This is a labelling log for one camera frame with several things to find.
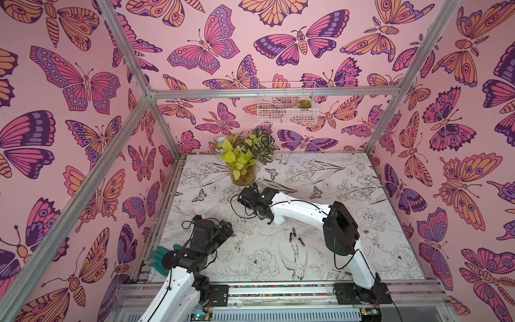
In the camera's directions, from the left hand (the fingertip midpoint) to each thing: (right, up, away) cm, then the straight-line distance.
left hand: (227, 227), depth 84 cm
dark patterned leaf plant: (+16, +36, +11) cm, 40 cm away
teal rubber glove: (-28, -12, -2) cm, 31 cm away
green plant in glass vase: (+4, +32, +8) cm, 33 cm away
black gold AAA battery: (+29, -3, +6) cm, 30 cm away
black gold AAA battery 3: (+32, -8, +2) cm, 33 cm away
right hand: (+18, +9, +6) cm, 21 cm away
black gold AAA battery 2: (+27, -6, +4) cm, 28 cm away
